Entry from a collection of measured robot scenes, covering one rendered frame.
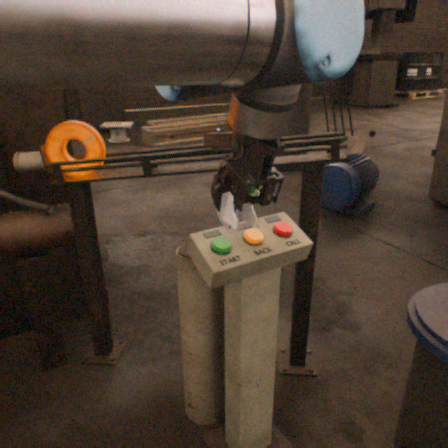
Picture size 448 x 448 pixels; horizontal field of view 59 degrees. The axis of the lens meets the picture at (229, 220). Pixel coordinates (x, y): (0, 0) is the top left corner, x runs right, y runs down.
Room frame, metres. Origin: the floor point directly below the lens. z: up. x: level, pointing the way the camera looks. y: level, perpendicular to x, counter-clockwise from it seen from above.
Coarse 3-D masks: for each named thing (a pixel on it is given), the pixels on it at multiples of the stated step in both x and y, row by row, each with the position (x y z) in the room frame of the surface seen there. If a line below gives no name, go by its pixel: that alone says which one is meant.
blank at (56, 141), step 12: (72, 120) 1.08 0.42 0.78; (60, 132) 1.05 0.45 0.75; (72, 132) 1.05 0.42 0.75; (84, 132) 1.06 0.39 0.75; (96, 132) 1.07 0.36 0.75; (48, 144) 1.05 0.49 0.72; (60, 144) 1.05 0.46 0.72; (84, 144) 1.06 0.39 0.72; (96, 144) 1.06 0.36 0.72; (48, 156) 1.05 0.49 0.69; (60, 156) 1.05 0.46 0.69; (96, 156) 1.06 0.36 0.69
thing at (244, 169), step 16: (256, 144) 0.56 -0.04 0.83; (272, 144) 0.57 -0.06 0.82; (224, 160) 0.61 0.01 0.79; (240, 160) 0.60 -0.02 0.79; (256, 160) 0.56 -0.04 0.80; (272, 160) 0.56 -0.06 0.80; (224, 176) 0.60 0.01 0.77; (240, 176) 0.57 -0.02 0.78; (256, 176) 0.56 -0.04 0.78; (272, 176) 0.59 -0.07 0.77; (240, 192) 0.58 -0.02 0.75; (256, 192) 0.58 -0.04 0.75; (272, 192) 0.59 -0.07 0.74; (240, 208) 0.56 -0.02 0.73
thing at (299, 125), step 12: (312, 84) 3.52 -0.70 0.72; (300, 96) 3.38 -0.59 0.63; (300, 108) 3.39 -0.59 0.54; (300, 120) 3.40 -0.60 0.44; (288, 132) 3.35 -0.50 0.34; (300, 132) 3.40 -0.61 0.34; (276, 156) 3.34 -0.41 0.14; (276, 168) 3.34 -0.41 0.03; (288, 168) 3.35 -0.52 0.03; (300, 168) 3.45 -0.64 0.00
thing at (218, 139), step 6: (210, 132) 0.68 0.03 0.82; (216, 132) 0.67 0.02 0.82; (222, 132) 0.63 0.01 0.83; (228, 132) 0.62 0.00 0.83; (204, 138) 0.68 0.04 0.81; (210, 138) 0.66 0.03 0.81; (216, 138) 0.65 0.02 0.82; (222, 138) 0.63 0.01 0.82; (228, 138) 0.61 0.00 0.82; (234, 138) 0.60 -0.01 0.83; (204, 144) 0.68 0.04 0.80; (210, 144) 0.66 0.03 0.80; (216, 144) 0.65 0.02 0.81; (222, 144) 0.63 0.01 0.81; (228, 144) 0.61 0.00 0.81; (234, 144) 0.60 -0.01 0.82; (240, 144) 0.60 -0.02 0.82
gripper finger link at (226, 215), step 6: (228, 192) 0.62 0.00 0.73; (222, 198) 0.62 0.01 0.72; (228, 198) 0.62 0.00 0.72; (222, 204) 0.63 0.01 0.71; (228, 204) 0.62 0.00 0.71; (216, 210) 0.64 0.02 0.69; (222, 210) 0.63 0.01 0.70; (228, 210) 0.62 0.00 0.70; (222, 216) 0.64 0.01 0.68; (228, 216) 0.62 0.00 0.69; (234, 216) 0.61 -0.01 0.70; (222, 222) 0.65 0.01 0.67; (228, 222) 0.62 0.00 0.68; (234, 222) 0.61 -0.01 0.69; (228, 228) 0.66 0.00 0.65; (234, 228) 0.60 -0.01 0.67
